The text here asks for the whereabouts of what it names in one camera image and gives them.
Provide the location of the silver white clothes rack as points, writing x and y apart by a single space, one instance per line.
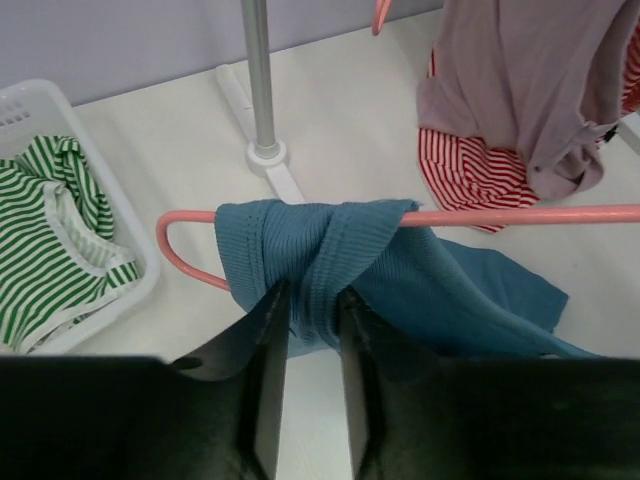
267 156

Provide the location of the pink hanger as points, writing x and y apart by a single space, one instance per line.
607 214
380 13

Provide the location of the white plastic laundry basket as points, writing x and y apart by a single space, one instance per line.
38 107

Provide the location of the blue tank top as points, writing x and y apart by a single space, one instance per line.
453 299

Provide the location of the green striped tank top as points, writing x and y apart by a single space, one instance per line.
59 260

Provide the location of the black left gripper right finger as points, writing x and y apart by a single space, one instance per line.
385 379

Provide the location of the pink lilac tank top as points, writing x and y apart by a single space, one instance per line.
543 79

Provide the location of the red striped tank top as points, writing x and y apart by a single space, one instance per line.
465 174

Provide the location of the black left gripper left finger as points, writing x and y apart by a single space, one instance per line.
239 380

